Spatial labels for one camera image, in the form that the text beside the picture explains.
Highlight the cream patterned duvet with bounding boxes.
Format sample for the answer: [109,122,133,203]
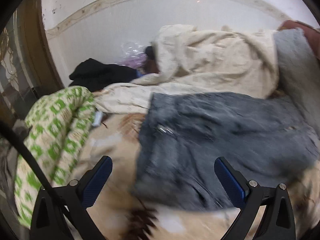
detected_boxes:
[94,24,279,114]

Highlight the clear plastic bag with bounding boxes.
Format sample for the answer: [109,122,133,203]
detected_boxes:
[118,42,147,69]

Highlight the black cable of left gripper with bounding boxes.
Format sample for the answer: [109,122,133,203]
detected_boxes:
[0,119,83,240]

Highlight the green white patterned quilt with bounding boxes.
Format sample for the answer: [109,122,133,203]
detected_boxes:
[14,86,95,228]

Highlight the grey-blue denim pants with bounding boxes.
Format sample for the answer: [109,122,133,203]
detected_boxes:
[132,93,319,211]

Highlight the black clothing pile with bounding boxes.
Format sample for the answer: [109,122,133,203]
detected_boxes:
[69,58,140,92]

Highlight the leaf-print beige blanket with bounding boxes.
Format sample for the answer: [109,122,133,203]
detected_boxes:
[72,113,319,239]

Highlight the brown wooden door frame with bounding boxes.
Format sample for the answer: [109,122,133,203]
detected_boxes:
[17,0,63,94]

